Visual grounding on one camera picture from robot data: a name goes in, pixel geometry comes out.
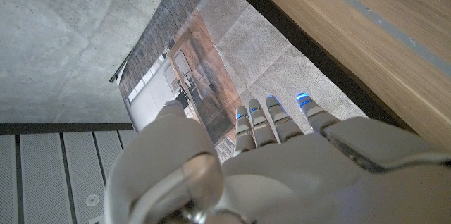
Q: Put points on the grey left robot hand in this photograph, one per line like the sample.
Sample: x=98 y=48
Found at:
x=289 y=181

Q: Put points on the white round ceiling fixture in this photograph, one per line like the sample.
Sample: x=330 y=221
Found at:
x=92 y=200

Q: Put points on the printed room backdrop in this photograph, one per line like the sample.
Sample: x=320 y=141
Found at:
x=246 y=48

